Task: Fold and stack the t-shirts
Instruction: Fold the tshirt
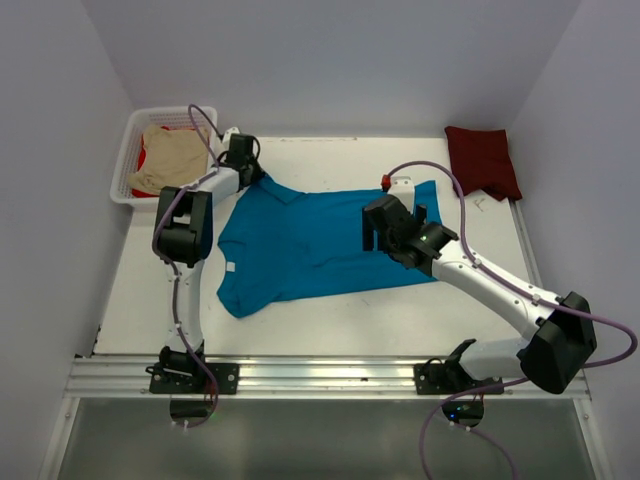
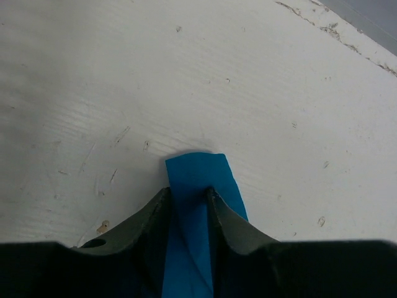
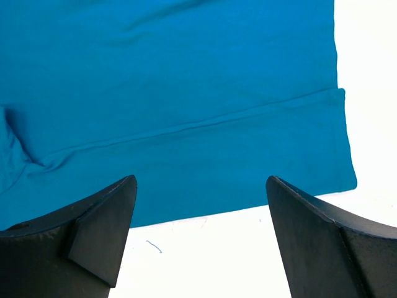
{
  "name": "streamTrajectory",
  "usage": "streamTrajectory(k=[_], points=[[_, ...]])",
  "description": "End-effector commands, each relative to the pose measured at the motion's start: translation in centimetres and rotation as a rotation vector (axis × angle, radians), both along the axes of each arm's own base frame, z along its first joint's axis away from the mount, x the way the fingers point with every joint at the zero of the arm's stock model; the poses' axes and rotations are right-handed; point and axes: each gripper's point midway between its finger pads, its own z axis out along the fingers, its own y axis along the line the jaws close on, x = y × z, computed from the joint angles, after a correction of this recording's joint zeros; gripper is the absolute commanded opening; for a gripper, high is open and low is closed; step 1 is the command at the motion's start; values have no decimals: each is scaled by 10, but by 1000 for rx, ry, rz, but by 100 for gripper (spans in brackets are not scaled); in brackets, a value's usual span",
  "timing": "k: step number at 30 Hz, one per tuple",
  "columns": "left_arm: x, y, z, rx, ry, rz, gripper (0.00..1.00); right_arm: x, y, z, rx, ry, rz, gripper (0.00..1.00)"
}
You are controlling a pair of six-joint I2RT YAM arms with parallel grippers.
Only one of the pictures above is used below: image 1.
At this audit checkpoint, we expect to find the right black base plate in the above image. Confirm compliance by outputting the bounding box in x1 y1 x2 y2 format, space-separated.
413 359 504 395

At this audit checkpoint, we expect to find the red t shirt in basket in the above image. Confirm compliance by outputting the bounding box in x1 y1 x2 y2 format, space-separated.
127 126 166 198

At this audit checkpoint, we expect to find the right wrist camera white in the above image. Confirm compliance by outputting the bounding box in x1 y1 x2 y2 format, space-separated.
381 175 415 214

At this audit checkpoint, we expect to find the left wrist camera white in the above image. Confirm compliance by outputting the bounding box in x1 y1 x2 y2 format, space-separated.
221 127 241 147

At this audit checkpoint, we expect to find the blue t shirt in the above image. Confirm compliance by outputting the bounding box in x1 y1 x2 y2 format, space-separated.
217 176 430 318

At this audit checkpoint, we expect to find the white plastic basket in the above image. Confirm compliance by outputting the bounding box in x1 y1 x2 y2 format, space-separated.
110 106 221 211

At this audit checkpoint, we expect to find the folded dark red t shirt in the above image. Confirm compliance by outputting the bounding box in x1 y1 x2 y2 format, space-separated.
444 126 523 201

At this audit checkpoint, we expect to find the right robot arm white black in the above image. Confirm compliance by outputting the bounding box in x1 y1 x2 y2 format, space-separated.
362 195 597 395

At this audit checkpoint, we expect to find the aluminium mounting rail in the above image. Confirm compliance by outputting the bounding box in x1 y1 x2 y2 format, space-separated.
62 353 594 401

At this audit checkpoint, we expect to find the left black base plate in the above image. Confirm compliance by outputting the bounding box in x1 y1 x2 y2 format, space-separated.
145 362 240 395

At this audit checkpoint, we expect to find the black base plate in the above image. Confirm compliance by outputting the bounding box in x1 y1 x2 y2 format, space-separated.
413 359 504 395
145 362 240 395

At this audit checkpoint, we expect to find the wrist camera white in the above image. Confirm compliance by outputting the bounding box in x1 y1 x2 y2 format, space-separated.
221 127 241 147
381 175 415 214

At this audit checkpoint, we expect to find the beige t shirt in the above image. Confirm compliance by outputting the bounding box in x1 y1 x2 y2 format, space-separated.
127 124 209 198

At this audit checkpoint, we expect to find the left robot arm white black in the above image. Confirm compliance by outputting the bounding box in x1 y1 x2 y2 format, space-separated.
149 133 265 394

